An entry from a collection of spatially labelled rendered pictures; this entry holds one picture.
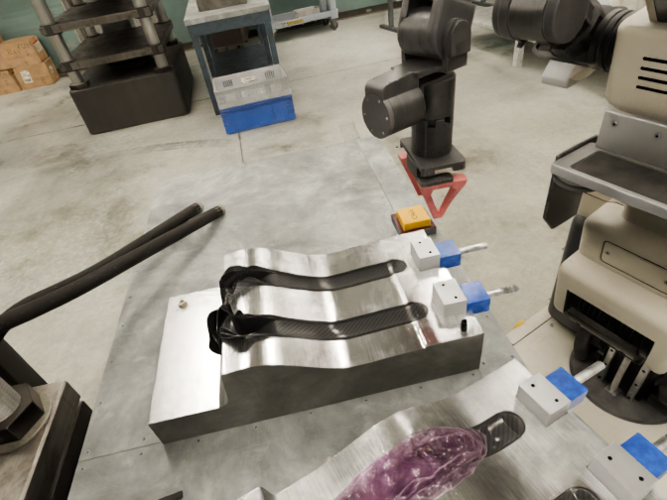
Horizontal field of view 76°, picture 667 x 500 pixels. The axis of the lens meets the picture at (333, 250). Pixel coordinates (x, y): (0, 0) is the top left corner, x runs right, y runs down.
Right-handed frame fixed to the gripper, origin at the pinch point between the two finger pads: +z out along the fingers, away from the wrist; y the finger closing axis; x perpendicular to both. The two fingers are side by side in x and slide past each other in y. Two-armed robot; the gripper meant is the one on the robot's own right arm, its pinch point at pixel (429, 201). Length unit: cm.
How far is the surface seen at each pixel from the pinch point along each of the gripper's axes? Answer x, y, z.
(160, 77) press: -114, -361, 66
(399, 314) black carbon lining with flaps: -8.5, 10.4, 12.9
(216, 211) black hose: -41, -41, 19
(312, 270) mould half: -20.4, -3.6, 12.2
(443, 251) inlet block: 2.5, 0.6, 10.6
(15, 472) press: -72, 15, 23
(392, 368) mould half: -11.9, 17.8, 15.6
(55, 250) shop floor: -167, -174, 104
